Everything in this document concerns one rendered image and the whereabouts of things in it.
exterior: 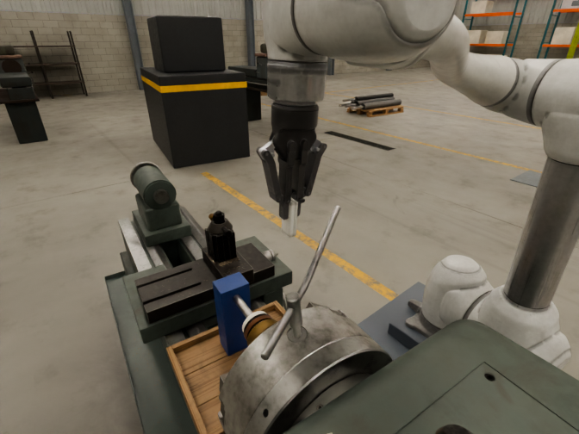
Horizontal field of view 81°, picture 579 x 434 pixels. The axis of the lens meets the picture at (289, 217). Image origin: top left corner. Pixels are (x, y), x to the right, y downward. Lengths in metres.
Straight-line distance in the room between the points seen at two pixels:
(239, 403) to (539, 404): 0.41
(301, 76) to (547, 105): 0.50
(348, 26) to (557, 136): 0.56
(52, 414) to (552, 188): 2.26
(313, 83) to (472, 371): 0.47
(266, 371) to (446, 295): 0.70
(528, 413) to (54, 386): 2.22
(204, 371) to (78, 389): 1.39
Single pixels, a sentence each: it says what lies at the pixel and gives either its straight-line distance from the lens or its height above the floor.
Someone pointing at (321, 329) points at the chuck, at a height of 1.24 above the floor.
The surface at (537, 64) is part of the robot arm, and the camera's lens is 0.88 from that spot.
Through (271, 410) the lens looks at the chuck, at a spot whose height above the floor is 1.20.
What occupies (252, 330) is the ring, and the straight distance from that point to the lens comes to 0.78.
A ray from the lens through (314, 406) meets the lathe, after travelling 0.58.
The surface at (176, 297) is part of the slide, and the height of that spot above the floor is 0.97.
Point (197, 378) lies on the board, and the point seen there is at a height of 0.89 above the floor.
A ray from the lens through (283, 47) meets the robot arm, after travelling 0.51.
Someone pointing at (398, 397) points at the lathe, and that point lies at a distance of 0.52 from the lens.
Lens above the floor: 1.67
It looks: 28 degrees down
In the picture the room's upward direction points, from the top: straight up
